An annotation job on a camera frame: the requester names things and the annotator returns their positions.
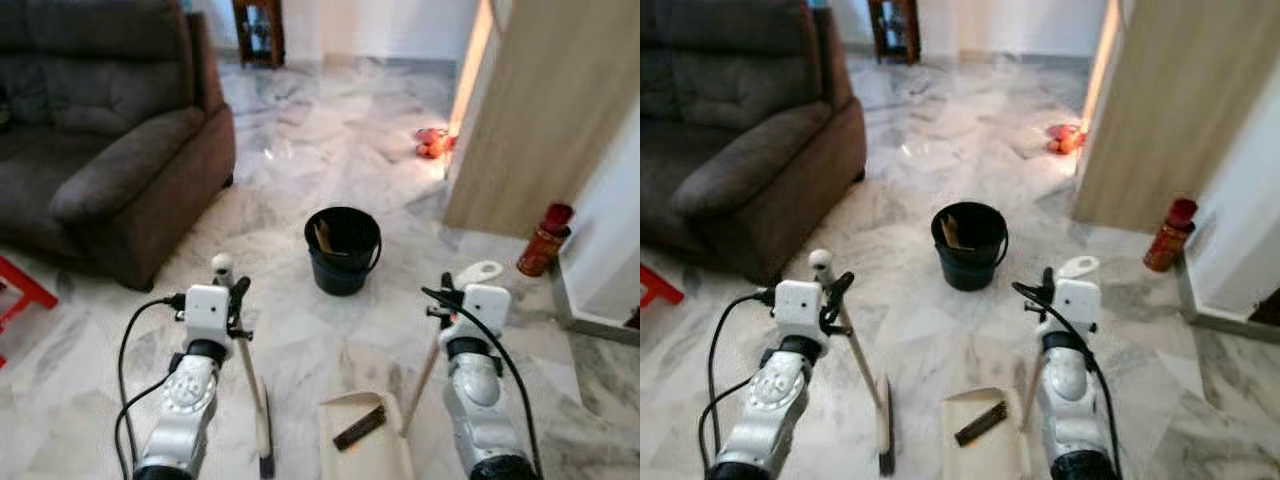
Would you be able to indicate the brown wood scrap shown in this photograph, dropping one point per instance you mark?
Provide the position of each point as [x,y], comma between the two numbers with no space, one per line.
[323,238]
[950,232]

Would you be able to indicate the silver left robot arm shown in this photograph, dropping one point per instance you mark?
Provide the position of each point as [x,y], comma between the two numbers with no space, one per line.
[185,400]
[770,400]

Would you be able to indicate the light wood cabinet panel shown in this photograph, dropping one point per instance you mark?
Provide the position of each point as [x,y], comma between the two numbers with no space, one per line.
[540,100]
[1170,100]

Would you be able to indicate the dark brown wood block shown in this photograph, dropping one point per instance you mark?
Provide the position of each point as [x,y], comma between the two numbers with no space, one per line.
[360,427]
[981,423]

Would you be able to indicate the grey metal floor frame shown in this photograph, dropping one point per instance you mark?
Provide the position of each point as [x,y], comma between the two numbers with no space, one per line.
[1230,325]
[600,328]

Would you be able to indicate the small red toy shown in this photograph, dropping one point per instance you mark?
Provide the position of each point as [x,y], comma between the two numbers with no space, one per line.
[1062,140]
[432,145]

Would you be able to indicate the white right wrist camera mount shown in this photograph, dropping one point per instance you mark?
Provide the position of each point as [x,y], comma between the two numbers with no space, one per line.
[1078,300]
[487,305]

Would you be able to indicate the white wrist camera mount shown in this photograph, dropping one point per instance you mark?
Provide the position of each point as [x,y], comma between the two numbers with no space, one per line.
[1078,300]
[798,308]
[487,305]
[207,315]

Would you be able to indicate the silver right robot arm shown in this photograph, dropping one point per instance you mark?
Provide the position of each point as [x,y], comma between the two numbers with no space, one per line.
[478,390]
[1068,390]

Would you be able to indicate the dark brown fabric sofa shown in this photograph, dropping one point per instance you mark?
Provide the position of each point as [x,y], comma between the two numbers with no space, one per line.
[100,100]
[740,100]

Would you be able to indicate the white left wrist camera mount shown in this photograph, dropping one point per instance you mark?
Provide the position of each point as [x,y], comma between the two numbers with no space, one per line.
[207,315]
[798,308]

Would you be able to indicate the red plastic stool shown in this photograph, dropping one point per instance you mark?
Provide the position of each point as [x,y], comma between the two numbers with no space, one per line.
[660,285]
[25,285]

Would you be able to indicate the black plastic bucket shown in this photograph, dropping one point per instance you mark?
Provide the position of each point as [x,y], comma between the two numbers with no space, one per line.
[345,270]
[970,270]

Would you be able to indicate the dark wooden display cabinet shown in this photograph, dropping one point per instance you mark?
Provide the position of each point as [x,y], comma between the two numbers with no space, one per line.
[910,40]
[275,40]

